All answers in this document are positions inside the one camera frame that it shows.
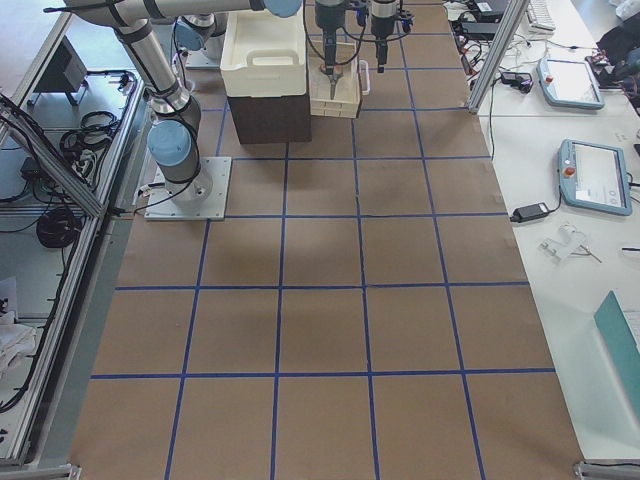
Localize grey orange handled scissors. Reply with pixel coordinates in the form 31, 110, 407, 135
320, 64, 343, 100

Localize near blue teach pendant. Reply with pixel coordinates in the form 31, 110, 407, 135
557, 139, 633, 216

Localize coiled black cable bundle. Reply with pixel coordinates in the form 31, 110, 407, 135
35, 205, 81, 250

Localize left aluminium frame rail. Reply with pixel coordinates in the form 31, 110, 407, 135
1, 77, 145, 467

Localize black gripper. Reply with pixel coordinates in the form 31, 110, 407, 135
314, 0, 368, 75
369, 0, 414, 74

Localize blue teach pendant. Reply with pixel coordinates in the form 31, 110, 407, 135
537, 57, 604, 110
557, 139, 633, 216

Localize white keyboard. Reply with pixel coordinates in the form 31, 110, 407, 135
526, 0, 556, 32

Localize brown paper table mat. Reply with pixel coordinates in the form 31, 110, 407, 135
70, 1, 581, 479

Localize clear acrylic bracket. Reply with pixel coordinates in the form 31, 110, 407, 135
539, 223, 591, 265

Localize wooden drawer with white handle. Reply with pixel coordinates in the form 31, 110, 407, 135
307, 46, 371, 119

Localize black box under frame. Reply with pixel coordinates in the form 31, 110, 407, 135
34, 36, 88, 106

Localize aluminium frame post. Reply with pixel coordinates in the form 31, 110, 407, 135
467, 0, 528, 114

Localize dark brown drawer cabinet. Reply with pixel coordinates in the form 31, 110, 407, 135
228, 94, 312, 145

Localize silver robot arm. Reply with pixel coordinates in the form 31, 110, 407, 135
44, 1, 311, 208
174, 1, 414, 80

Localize teal folder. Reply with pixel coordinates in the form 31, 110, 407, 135
594, 291, 639, 414

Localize far blue teach pendant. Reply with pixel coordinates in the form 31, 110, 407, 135
537, 57, 604, 110

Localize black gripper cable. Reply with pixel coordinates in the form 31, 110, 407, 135
302, 9, 369, 69

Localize black power adapter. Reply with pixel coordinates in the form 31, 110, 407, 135
510, 202, 550, 223

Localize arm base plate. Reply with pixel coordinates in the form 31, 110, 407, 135
143, 157, 232, 221

